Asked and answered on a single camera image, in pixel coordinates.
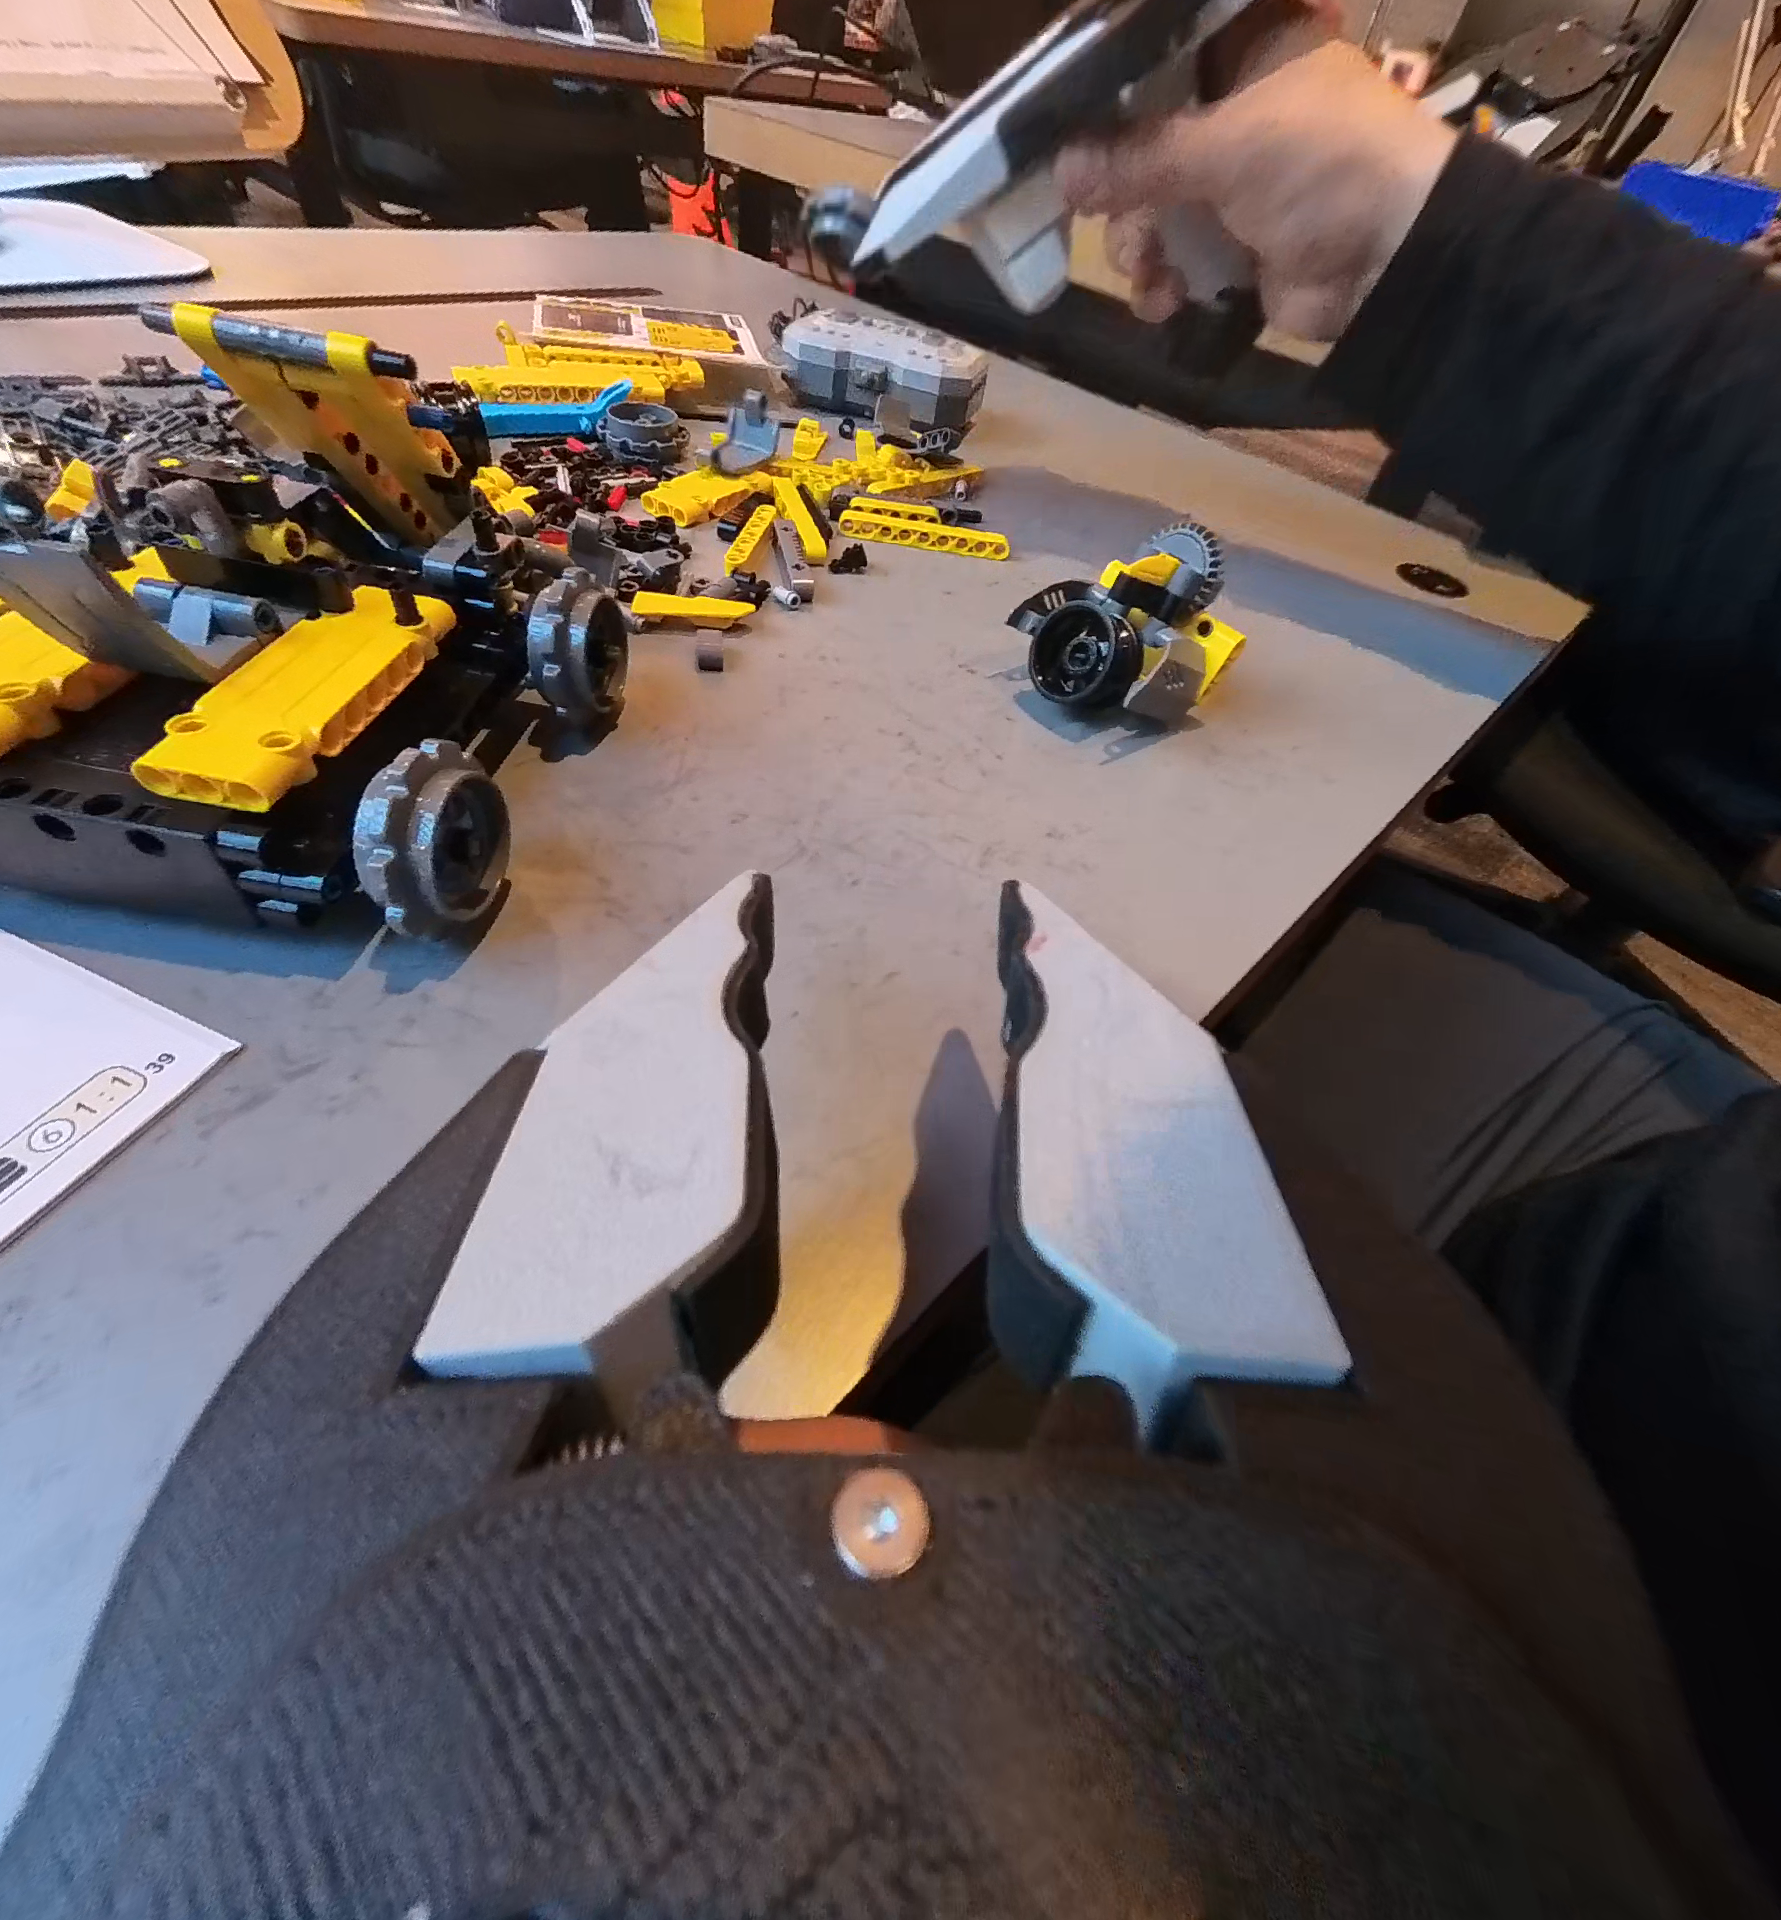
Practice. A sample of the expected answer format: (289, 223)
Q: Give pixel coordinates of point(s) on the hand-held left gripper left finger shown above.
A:
(605, 1186)

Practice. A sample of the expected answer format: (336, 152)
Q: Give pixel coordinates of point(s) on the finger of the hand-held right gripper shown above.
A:
(979, 150)
(1024, 254)

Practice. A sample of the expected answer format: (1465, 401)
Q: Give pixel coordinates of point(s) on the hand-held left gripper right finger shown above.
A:
(1160, 1200)

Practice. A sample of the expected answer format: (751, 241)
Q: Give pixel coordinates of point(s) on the small yellow brick wheel assembly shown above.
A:
(1086, 652)

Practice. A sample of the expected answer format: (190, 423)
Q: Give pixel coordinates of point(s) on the person's right forearm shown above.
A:
(1654, 376)

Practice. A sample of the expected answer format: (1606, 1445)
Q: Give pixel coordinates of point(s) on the background office desk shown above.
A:
(531, 37)

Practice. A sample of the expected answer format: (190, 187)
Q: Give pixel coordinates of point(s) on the black round desk cap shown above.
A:
(1431, 579)

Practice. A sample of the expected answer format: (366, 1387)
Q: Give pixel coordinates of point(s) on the black desk leg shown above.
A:
(1626, 856)

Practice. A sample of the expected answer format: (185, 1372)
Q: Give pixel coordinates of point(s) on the person's right hand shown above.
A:
(1282, 165)

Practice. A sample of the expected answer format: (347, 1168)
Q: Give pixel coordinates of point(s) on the grey battery box brick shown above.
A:
(882, 368)

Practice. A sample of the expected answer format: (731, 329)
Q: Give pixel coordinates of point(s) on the pile of loose building bricks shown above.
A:
(892, 481)

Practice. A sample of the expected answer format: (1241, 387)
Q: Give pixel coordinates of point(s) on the person's grey trousers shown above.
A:
(1459, 1050)

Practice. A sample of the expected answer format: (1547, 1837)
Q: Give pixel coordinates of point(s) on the yellow black printed leaflet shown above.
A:
(634, 326)

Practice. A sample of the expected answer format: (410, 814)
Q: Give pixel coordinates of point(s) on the blue plastic bin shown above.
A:
(1700, 203)

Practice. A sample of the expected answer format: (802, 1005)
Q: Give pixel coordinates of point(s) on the yellow curved panel brick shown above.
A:
(696, 610)

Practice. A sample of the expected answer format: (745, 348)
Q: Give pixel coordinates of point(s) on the blue brick separator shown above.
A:
(545, 421)

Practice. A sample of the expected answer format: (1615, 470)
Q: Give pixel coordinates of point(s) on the white instruction booklet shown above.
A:
(36, 1080)

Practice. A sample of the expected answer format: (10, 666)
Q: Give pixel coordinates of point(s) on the person's black top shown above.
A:
(1700, 1427)

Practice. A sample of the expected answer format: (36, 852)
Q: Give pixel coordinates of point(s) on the yellow black brick vehicle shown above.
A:
(289, 690)

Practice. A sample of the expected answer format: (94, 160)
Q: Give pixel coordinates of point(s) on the white stand base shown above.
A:
(66, 254)

